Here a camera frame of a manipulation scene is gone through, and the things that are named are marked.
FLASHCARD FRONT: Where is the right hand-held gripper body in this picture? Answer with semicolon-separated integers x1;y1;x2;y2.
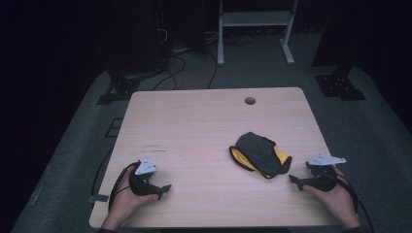
302;153;347;192

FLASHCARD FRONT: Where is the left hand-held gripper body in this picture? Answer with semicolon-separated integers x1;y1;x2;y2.
128;156;163;197

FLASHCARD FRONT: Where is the yellow and black cloth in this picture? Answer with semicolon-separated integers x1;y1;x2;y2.
228;131;293;181

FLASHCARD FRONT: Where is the person's left hand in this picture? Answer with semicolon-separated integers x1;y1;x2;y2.
109;166;160;226

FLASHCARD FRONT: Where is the person's right hand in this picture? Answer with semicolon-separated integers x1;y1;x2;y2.
302;164;362;229

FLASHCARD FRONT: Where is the grey tape strip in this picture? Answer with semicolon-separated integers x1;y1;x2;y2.
87;193;110;205

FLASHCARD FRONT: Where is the black stand base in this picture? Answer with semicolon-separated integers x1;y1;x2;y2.
313;62;367;102
96;67;163;106

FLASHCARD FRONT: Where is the left hand-held gripper black cable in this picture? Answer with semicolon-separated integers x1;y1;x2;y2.
107;161;140;212

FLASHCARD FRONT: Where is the hand-held gripper black cable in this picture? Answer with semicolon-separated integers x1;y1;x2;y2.
107;161;140;212
324;168;376;233

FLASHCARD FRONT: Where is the right hand-held gripper black cable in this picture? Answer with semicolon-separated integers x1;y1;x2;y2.
324;168;376;233

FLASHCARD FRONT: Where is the black floor outlet frame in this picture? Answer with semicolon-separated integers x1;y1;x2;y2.
104;117;124;139

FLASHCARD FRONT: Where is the black floor cable bundle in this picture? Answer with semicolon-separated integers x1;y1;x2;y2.
152;28;257;92

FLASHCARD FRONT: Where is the white metal stand frame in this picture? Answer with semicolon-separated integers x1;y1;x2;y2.
217;0;299;67

